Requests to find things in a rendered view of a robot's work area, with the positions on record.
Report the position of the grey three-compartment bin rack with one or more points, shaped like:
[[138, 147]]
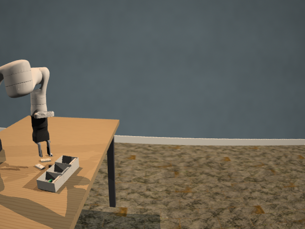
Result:
[[63, 168]]

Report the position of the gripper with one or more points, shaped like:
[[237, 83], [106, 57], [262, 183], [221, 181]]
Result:
[[39, 122]]

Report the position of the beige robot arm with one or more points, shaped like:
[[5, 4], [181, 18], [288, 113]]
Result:
[[18, 76]]

